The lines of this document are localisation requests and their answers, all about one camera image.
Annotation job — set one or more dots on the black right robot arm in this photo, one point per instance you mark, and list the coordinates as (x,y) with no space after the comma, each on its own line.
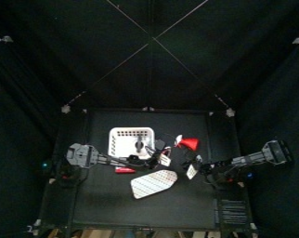
(259,156)

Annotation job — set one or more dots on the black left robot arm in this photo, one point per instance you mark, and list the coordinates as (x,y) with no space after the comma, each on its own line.
(85,155)

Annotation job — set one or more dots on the red toy kettle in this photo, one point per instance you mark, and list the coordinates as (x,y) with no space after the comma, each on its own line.
(190,143)

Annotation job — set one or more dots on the grey utensil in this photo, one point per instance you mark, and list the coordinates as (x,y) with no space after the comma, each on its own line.
(139,143)

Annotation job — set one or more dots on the small red flat toy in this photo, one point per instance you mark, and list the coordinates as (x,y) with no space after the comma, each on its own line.
(124,170)

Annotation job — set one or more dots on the white dotted toy ironing board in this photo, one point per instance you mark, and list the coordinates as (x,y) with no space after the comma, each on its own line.
(153,183)

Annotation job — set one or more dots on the white plastic basket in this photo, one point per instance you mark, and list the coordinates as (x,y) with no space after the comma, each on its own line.
(121,138)

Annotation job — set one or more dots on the white text label sticker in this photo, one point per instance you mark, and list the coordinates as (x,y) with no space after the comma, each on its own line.
(234,211)

